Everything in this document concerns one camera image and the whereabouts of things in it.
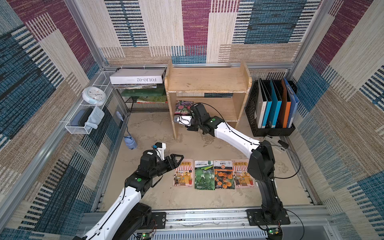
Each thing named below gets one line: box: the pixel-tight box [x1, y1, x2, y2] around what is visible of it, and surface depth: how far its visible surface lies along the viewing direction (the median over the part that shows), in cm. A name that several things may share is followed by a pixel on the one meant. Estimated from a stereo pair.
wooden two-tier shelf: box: [164, 60, 252, 141], surface depth 78 cm
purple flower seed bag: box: [174, 100, 194, 116], surface depth 96 cm
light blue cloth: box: [84, 106, 105, 130], surface depth 70 cm
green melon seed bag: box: [194, 160, 216, 190], surface depth 89 cm
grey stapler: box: [264, 134, 290, 151], surface depth 101 cm
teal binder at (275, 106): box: [268, 78, 283, 128], surface depth 91 cm
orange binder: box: [279, 78, 292, 129], surface depth 92 cm
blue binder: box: [283, 77, 299, 128], surface depth 89 cm
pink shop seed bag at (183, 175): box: [173, 158, 194, 187], surface depth 89 cm
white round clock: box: [82, 86, 107, 106], surface depth 76 cm
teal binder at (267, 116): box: [260, 78, 273, 129], surface depth 89 cm
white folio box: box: [109, 68, 166, 85], surface depth 81 cm
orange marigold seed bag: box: [213, 160, 235, 190], surface depth 89 cm
